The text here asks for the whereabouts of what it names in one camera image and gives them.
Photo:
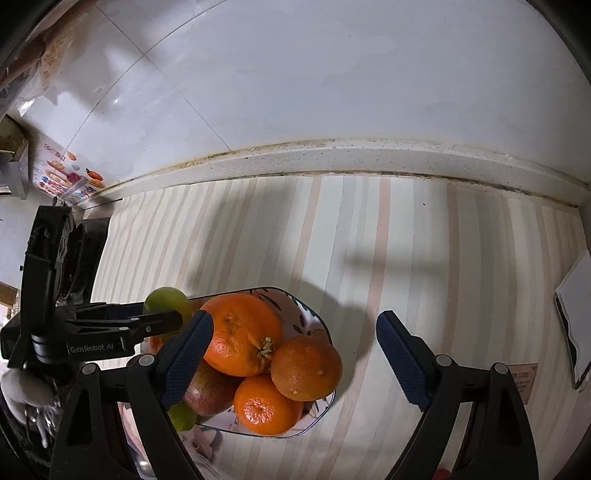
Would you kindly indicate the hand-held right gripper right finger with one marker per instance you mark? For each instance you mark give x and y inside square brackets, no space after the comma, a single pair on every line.
[404,360]

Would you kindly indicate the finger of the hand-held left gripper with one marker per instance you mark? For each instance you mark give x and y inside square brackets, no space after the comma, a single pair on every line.
[124,311]
[154,324]

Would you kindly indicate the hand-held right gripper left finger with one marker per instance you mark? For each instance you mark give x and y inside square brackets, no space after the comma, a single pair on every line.
[184,364]

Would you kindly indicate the small bright orange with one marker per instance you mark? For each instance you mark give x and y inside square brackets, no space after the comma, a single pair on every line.
[157,345]
[263,406]

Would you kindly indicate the green apple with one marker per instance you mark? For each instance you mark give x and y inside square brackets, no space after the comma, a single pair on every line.
[184,415]
[164,300]

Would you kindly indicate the reddish brown apple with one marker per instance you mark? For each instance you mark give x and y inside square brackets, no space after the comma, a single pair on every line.
[212,390]

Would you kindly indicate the large orange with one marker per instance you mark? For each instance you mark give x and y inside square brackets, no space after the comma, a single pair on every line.
[240,327]

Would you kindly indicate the dark speckled orange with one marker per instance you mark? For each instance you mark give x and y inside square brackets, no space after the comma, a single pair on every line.
[304,369]

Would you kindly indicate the leaf print oval plate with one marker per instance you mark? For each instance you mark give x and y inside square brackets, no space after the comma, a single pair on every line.
[302,319]

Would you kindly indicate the black glass cooktop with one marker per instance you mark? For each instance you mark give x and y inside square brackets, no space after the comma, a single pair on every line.
[87,258]

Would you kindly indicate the brown card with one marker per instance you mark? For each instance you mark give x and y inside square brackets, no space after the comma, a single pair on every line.
[524,383]

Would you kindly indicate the striped cat print table mat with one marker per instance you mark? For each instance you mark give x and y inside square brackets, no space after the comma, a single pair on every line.
[392,230]

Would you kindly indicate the colourful wall sticker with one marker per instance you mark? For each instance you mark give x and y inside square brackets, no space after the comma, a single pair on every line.
[60,175]

